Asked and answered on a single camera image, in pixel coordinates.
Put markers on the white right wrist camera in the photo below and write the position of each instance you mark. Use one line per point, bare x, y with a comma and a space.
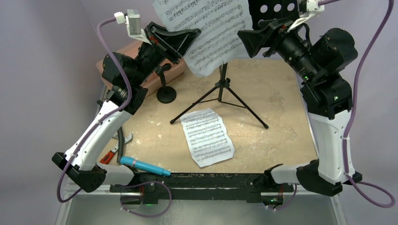
305, 10

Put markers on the pink translucent plastic case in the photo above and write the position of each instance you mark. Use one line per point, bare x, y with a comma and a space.
153, 82

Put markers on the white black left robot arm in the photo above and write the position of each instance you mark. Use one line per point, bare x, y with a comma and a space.
126, 74

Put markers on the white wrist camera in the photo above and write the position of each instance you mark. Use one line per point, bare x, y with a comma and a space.
305, 10
132, 20

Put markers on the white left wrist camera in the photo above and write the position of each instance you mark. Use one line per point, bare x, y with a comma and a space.
132, 20

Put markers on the sheet music page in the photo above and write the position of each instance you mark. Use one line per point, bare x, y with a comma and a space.
219, 22
207, 137

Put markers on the black microphone desk stand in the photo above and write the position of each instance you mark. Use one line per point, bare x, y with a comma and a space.
165, 94

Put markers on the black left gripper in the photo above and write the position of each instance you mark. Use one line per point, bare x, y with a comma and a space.
171, 44

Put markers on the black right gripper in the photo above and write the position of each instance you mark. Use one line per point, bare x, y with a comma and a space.
274, 35

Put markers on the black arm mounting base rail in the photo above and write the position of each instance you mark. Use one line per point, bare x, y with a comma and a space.
249, 187

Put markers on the red handled pliers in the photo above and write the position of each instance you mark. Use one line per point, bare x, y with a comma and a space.
117, 149

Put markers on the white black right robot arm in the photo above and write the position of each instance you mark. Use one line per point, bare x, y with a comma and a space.
328, 99

